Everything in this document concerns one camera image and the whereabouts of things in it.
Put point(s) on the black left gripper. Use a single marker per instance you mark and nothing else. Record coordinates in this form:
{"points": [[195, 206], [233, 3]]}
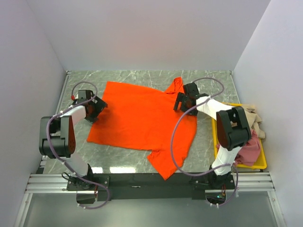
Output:
{"points": [[100, 105]]}

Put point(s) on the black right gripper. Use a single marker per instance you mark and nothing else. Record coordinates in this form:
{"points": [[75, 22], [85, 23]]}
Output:
{"points": [[182, 98]]}

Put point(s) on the orange t shirt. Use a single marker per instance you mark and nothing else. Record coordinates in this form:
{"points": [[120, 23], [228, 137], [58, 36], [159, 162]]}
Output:
{"points": [[142, 118]]}

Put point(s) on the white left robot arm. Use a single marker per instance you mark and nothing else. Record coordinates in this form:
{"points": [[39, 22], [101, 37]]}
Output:
{"points": [[57, 136]]}

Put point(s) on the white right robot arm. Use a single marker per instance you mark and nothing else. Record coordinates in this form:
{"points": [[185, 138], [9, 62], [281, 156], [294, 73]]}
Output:
{"points": [[232, 130]]}

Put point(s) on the yellow plastic bin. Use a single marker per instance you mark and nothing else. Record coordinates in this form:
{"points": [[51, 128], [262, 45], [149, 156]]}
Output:
{"points": [[261, 161]]}

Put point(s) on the beige t shirt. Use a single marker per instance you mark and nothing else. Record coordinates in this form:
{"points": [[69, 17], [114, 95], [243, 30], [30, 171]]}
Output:
{"points": [[254, 120]]}

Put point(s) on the black base crossbar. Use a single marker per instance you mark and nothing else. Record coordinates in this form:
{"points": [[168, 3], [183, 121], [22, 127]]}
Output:
{"points": [[123, 193]]}

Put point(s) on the pink t shirt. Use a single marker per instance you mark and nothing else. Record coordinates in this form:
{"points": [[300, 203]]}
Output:
{"points": [[249, 153]]}

